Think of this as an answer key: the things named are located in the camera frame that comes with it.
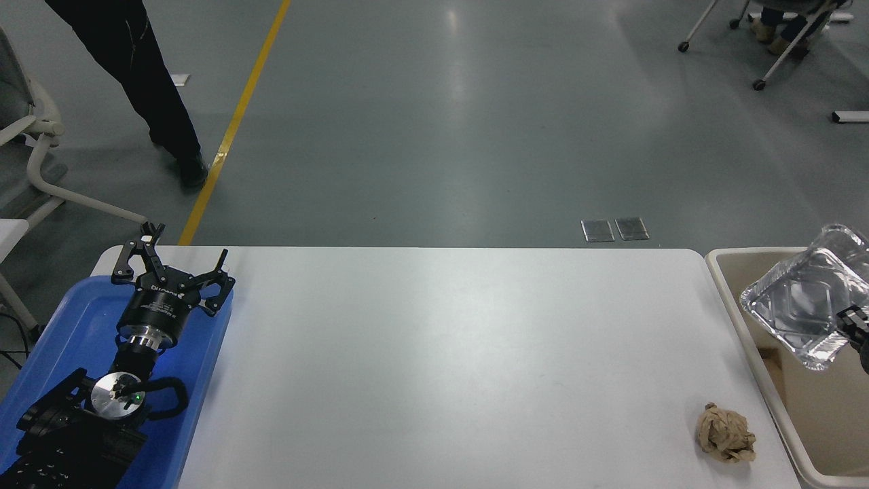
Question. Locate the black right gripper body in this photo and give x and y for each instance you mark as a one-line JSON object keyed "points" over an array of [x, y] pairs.
{"points": [[865, 354]]}

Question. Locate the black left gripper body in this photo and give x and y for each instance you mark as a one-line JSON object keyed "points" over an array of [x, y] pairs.
{"points": [[159, 305]]}

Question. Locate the silver foil tray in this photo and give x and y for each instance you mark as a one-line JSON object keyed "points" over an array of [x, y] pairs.
{"points": [[801, 299]]}

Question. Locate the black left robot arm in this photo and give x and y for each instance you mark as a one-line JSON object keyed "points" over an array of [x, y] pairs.
{"points": [[81, 435]]}

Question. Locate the silver floor plate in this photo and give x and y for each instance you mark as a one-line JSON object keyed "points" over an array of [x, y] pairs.
{"points": [[597, 229], [631, 227]]}

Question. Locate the brown cardboard piece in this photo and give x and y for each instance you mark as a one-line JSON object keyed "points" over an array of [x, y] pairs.
{"points": [[770, 373]]}

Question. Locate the blue plastic tray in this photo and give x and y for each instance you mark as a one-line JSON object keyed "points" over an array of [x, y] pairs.
{"points": [[61, 326]]}

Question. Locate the large pale bin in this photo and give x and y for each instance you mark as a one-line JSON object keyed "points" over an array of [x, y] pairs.
{"points": [[753, 380]]}

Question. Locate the white office chair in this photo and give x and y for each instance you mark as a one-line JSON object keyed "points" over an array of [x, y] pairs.
{"points": [[41, 176]]}

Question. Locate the white side table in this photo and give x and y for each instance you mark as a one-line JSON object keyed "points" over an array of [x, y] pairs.
{"points": [[10, 238]]}

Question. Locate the crumpled tan paper ball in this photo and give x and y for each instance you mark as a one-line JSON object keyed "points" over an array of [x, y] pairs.
{"points": [[725, 435]]}

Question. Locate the standing person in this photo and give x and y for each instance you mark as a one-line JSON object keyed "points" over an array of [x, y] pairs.
{"points": [[142, 75]]}

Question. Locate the white floor bar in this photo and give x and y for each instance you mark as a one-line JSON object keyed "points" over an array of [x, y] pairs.
{"points": [[852, 117]]}

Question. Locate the white chair with casters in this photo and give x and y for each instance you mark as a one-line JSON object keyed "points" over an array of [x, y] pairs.
{"points": [[791, 51]]}

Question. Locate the seated person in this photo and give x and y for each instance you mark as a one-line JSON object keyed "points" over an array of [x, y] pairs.
{"points": [[787, 44]]}

